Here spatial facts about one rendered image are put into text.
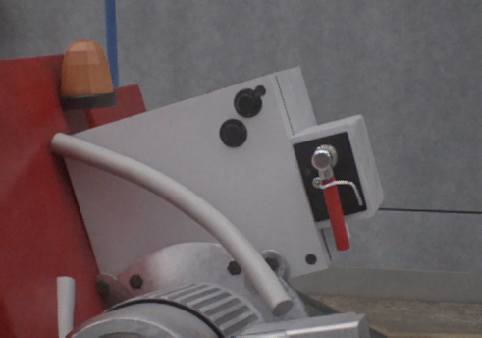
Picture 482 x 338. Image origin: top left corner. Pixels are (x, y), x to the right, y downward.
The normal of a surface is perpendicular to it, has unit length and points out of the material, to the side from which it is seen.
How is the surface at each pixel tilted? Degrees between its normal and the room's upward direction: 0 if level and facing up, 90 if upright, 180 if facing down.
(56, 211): 70
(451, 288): 90
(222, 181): 90
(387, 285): 90
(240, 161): 90
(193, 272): 81
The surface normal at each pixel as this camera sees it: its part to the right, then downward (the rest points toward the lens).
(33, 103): 0.92, -0.30
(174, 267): -0.22, -0.03
